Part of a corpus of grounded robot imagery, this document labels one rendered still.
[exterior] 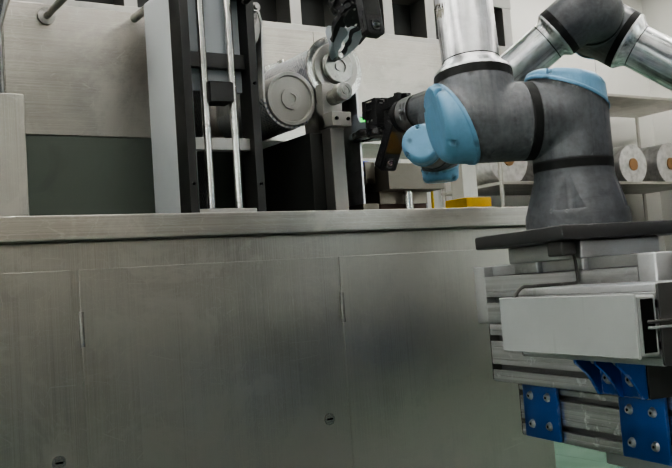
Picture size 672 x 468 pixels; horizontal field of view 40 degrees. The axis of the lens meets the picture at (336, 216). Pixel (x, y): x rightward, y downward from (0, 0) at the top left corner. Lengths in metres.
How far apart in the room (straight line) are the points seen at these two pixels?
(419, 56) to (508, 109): 1.40
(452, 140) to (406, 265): 0.56
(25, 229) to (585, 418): 0.87
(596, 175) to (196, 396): 0.74
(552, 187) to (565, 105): 0.12
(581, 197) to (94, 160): 1.22
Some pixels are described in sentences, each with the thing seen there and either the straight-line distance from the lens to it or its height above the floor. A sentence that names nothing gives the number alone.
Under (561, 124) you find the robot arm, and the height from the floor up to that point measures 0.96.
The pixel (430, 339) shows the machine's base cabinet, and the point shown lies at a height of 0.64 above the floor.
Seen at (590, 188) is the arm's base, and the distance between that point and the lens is 1.35.
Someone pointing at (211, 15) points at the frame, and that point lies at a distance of 1.90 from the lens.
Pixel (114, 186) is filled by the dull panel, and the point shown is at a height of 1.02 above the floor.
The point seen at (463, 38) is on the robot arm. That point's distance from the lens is 1.37.
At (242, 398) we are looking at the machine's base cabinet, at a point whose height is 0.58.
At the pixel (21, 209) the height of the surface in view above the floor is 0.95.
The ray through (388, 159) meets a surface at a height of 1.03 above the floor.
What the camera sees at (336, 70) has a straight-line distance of 2.11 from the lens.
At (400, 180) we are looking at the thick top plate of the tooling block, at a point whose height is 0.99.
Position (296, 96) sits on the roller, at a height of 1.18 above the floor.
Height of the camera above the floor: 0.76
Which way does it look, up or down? 4 degrees up
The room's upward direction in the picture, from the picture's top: 4 degrees counter-clockwise
